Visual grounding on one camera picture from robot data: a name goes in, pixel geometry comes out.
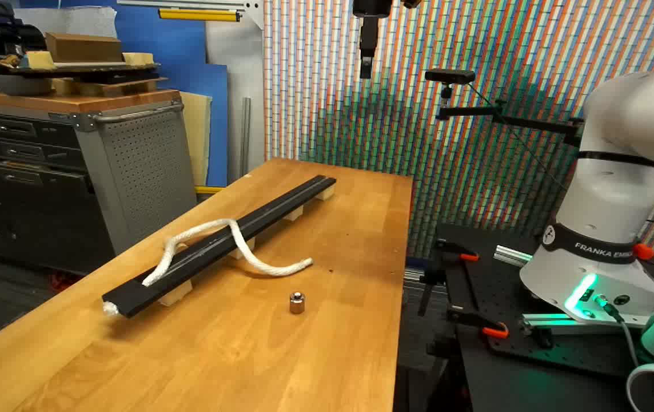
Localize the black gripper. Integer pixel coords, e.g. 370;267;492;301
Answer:
352;0;396;81

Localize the white rope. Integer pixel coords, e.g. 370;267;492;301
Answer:
101;217;315;318

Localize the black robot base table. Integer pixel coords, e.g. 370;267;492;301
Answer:
433;225;654;412

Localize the yellow spirit level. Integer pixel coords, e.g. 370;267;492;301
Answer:
155;7;242;23

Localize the blue board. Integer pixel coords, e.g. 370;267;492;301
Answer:
116;0;230;190

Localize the beige leaning panel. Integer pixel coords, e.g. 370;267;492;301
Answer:
178;89;213;190

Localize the black orange clamp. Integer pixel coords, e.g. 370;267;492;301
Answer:
433;236;482;267
448;306;511;342

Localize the pale foam block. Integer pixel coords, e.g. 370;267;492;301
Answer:
23;48;57;73
121;51;155;71

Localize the silver aluminium extrusion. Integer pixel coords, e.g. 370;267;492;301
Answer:
493;243;535;269

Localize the grey perforated tool cabinet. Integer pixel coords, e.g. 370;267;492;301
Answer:
0;89;198;279

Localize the brown wooden box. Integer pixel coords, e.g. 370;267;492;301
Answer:
44;32;128;64

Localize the black flat tray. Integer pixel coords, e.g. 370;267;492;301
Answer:
0;66;162;100

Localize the black bag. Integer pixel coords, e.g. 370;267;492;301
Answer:
0;3;44;55

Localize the black camera on stand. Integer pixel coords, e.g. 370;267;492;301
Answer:
426;70;585;148

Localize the long black rail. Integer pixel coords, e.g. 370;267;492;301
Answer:
101;174;339;320

